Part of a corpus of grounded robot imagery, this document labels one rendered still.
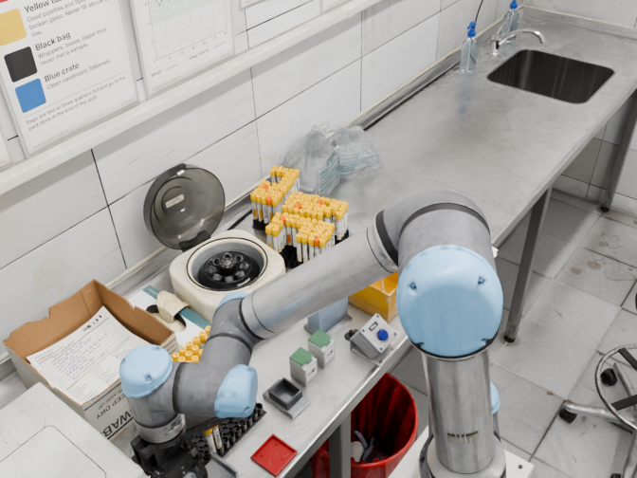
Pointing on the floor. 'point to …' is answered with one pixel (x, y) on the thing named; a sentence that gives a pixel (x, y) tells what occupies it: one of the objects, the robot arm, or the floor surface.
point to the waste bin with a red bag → (382, 425)
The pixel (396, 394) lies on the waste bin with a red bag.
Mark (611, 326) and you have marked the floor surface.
